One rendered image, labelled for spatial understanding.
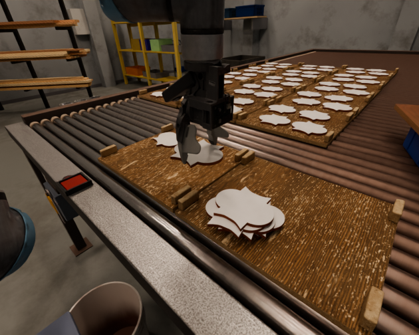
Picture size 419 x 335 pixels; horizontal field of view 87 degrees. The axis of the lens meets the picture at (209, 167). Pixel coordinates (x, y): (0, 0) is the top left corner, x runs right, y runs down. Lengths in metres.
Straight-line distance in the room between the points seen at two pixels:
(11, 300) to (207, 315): 1.59
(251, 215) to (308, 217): 0.15
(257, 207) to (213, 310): 0.21
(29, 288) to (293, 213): 1.67
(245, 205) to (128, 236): 0.27
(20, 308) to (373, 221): 1.77
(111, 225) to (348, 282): 0.50
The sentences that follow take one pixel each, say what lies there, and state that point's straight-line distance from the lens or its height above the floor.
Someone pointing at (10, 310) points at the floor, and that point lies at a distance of 1.87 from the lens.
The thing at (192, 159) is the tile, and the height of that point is 1.06.
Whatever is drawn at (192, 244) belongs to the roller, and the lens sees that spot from 0.50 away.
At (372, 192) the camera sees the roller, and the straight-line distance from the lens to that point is 0.75.
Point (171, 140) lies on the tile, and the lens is 0.88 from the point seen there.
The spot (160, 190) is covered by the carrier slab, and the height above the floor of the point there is 0.94.
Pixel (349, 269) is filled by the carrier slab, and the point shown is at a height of 0.94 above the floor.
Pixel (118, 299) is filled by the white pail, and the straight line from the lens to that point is 1.28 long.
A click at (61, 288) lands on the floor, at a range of 1.79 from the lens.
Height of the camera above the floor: 1.31
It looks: 32 degrees down
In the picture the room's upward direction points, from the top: 3 degrees counter-clockwise
